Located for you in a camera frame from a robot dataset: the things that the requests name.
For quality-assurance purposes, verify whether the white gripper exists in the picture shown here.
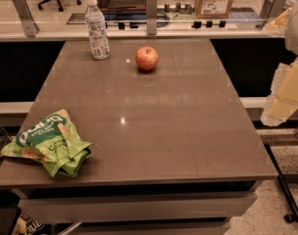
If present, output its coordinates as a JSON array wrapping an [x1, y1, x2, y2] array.
[[261, 1, 298, 126]]

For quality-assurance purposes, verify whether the green rice chip bag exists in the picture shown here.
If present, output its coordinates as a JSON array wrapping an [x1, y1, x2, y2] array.
[[1, 110, 91, 177]]

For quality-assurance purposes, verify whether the cardboard box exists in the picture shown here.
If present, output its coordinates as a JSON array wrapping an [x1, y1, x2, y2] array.
[[194, 0, 233, 19]]

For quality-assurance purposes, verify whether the red apple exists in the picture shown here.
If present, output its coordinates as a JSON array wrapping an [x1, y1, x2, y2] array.
[[135, 46, 159, 71]]

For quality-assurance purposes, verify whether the clear plastic water bottle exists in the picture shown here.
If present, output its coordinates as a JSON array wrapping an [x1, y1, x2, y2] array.
[[85, 0, 110, 60]]

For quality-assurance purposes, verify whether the grey table drawer unit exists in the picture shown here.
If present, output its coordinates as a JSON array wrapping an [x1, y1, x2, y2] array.
[[19, 182, 257, 235]]

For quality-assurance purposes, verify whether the glass barrier panel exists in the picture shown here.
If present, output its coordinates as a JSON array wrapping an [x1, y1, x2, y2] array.
[[0, 0, 274, 39]]

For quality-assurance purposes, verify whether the middle metal glass bracket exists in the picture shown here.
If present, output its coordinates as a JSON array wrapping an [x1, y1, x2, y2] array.
[[146, 0, 157, 35]]

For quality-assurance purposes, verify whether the black floor rail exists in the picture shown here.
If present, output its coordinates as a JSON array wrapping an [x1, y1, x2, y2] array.
[[265, 144, 298, 223]]

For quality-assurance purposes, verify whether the left metal glass bracket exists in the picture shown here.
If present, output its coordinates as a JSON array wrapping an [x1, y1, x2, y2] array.
[[12, 0, 38, 37]]

